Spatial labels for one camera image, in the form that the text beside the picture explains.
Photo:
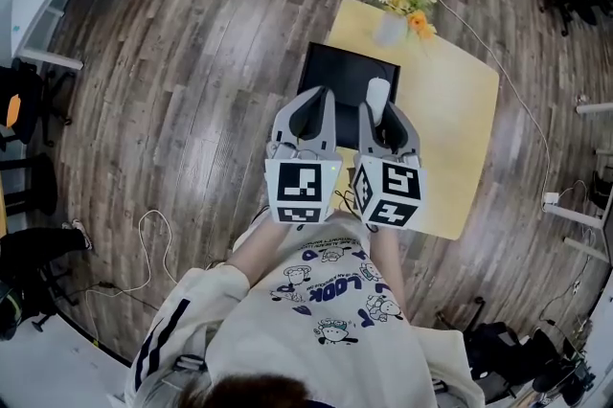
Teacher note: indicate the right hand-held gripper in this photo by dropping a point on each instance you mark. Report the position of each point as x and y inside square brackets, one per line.
[397, 190]

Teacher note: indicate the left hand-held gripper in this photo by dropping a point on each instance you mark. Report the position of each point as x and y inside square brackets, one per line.
[299, 190]

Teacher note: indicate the small white cylinder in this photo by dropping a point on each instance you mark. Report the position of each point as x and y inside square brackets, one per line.
[378, 99]

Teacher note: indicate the black box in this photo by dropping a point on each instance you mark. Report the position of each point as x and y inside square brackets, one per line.
[345, 73]

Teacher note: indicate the person's left forearm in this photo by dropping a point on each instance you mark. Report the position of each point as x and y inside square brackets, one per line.
[256, 253]

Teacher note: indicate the person's right forearm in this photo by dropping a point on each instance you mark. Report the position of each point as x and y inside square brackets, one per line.
[390, 272]

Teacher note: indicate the white vase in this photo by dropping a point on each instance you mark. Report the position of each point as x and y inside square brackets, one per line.
[390, 30]

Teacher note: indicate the white power adapter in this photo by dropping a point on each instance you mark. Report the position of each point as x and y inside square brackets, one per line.
[551, 199]

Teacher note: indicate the white printed shirt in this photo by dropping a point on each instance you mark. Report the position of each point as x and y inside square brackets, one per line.
[325, 339]

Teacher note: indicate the black stool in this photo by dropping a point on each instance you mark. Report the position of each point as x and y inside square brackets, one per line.
[40, 183]

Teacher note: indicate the orange cloth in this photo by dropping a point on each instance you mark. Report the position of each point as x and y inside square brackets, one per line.
[13, 110]

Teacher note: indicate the black helmet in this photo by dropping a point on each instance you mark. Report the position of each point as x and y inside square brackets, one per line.
[9, 315]

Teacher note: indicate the white curved desk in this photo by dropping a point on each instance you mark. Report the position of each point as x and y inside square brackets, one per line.
[48, 372]

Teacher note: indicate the white desk frame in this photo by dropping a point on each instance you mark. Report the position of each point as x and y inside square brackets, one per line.
[574, 217]

